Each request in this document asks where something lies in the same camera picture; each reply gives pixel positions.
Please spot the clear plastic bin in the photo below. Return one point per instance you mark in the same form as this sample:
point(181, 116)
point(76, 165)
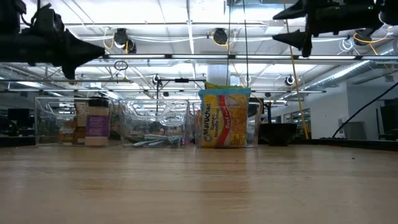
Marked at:
point(253, 130)
point(46, 124)
point(140, 124)

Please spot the silver ceiling duct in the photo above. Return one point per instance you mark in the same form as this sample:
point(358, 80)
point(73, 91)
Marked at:
point(342, 73)

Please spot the orange snack packet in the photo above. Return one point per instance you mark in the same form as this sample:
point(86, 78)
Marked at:
point(80, 124)

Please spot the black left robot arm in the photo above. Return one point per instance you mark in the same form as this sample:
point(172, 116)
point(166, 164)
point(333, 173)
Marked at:
point(15, 46)

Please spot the dark background cabinet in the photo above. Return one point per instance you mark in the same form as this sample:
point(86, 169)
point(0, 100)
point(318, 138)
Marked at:
point(388, 118)

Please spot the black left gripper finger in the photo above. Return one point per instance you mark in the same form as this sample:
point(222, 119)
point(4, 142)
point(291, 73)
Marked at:
point(79, 57)
point(82, 43)

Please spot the black background monitor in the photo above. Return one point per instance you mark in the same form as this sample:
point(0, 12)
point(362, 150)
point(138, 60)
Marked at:
point(17, 116)

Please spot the white pillar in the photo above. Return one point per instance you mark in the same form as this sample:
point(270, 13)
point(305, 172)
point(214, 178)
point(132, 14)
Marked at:
point(217, 73)

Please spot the grey chair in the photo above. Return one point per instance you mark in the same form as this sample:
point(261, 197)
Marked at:
point(354, 129)

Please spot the yellow green ramen packet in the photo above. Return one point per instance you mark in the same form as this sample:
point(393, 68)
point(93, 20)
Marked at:
point(220, 86)

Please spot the brown spice jar black lid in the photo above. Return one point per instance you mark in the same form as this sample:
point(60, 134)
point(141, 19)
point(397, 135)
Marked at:
point(66, 135)

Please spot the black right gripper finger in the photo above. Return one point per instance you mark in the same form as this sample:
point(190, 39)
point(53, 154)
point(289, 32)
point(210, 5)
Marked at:
point(300, 39)
point(298, 11)

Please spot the purple label spice jar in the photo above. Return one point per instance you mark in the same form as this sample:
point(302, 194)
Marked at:
point(97, 126)

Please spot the blue ramen packet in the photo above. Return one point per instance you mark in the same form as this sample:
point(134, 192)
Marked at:
point(224, 121)

